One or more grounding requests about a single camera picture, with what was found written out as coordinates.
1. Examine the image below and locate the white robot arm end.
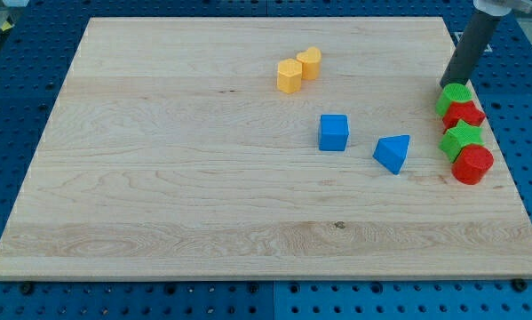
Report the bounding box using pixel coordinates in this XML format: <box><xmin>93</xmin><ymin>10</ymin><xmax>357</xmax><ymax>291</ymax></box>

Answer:
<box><xmin>472</xmin><ymin>0</ymin><xmax>532</xmax><ymax>17</ymax></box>

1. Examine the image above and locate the blue cube block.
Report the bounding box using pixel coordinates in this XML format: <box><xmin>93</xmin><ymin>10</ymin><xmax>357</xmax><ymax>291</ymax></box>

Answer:
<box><xmin>318</xmin><ymin>114</ymin><xmax>349</xmax><ymax>151</ymax></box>

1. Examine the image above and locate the yellow hexagon block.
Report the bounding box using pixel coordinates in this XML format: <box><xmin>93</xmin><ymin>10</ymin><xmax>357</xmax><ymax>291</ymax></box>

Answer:
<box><xmin>276</xmin><ymin>59</ymin><xmax>302</xmax><ymax>93</ymax></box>

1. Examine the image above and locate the wooden board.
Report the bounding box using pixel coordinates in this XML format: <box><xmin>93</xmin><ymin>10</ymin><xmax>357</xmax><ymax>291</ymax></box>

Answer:
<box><xmin>0</xmin><ymin>17</ymin><xmax>532</xmax><ymax>281</ymax></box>

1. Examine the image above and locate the yellow heart block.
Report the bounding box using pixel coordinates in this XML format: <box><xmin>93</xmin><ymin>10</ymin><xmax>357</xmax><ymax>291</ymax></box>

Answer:
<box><xmin>296</xmin><ymin>46</ymin><xmax>322</xmax><ymax>80</ymax></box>

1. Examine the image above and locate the blue triangle block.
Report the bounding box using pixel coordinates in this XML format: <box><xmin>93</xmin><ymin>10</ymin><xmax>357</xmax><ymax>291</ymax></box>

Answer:
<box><xmin>373</xmin><ymin>135</ymin><xmax>410</xmax><ymax>175</ymax></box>

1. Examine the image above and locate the green star block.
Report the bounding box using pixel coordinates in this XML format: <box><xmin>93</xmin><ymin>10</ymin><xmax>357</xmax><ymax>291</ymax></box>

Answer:
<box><xmin>439</xmin><ymin>120</ymin><xmax>484</xmax><ymax>163</ymax></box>

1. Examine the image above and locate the red star block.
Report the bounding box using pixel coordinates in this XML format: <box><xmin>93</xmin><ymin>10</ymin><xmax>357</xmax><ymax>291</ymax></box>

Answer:
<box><xmin>442</xmin><ymin>100</ymin><xmax>486</xmax><ymax>131</ymax></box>

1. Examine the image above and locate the green cylinder block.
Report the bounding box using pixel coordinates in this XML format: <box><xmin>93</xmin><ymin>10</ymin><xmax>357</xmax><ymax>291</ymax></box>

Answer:
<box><xmin>435</xmin><ymin>83</ymin><xmax>472</xmax><ymax>116</ymax></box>

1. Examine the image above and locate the red cylinder block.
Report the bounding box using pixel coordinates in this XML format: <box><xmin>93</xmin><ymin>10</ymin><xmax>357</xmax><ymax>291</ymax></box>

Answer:
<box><xmin>451</xmin><ymin>145</ymin><xmax>495</xmax><ymax>185</ymax></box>

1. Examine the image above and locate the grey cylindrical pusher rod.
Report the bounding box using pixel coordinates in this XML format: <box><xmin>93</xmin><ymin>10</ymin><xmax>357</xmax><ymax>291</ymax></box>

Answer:
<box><xmin>440</xmin><ymin>9</ymin><xmax>502</xmax><ymax>88</ymax></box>

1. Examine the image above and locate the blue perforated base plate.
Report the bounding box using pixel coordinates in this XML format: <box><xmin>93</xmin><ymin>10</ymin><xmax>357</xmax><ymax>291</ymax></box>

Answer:
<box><xmin>0</xmin><ymin>1</ymin><xmax>532</xmax><ymax>319</ymax></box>

